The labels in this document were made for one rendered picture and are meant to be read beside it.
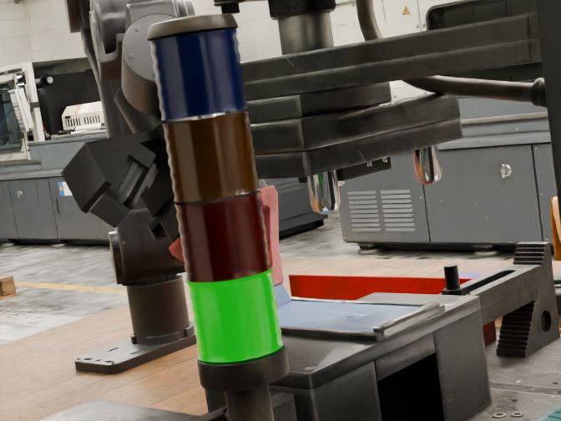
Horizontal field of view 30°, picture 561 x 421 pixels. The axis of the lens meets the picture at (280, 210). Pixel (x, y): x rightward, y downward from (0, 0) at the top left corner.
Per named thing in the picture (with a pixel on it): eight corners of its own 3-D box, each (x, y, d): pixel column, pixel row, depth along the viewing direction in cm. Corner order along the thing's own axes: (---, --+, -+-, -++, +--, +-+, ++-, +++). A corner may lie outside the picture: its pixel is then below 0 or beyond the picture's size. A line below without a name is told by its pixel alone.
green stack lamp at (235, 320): (240, 336, 49) (229, 266, 49) (300, 340, 46) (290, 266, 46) (180, 358, 46) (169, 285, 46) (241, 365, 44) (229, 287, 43)
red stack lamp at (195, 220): (229, 262, 49) (218, 191, 48) (289, 263, 46) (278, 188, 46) (168, 281, 46) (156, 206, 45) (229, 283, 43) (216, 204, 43)
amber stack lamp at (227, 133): (217, 188, 48) (206, 116, 48) (278, 185, 46) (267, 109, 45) (155, 203, 45) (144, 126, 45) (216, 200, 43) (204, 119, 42)
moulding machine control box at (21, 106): (12, 133, 937) (5, 90, 932) (34, 129, 952) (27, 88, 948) (22, 132, 923) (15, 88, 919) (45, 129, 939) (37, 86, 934)
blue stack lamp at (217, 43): (206, 113, 48) (194, 39, 47) (266, 104, 45) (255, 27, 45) (143, 123, 45) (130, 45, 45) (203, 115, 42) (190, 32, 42)
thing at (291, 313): (276, 304, 87) (271, 269, 86) (431, 312, 76) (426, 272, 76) (217, 327, 82) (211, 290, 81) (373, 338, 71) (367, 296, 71)
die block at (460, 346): (387, 392, 87) (376, 304, 86) (492, 403, 80) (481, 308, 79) (218, 480, 73) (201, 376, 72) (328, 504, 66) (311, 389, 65)
